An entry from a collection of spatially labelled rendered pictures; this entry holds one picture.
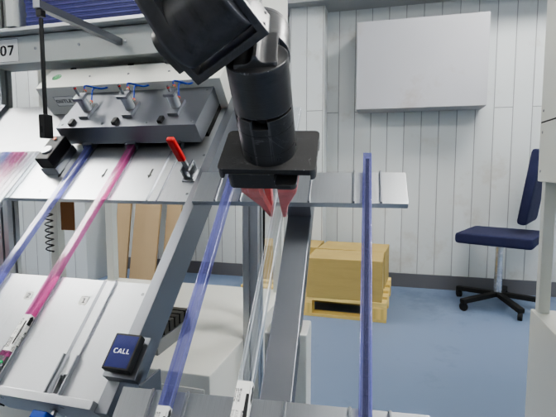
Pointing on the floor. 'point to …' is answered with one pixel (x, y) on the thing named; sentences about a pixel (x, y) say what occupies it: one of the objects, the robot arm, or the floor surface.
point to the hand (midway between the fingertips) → (278, 208)
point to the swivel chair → (488, 237)
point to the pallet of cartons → (346, 279)
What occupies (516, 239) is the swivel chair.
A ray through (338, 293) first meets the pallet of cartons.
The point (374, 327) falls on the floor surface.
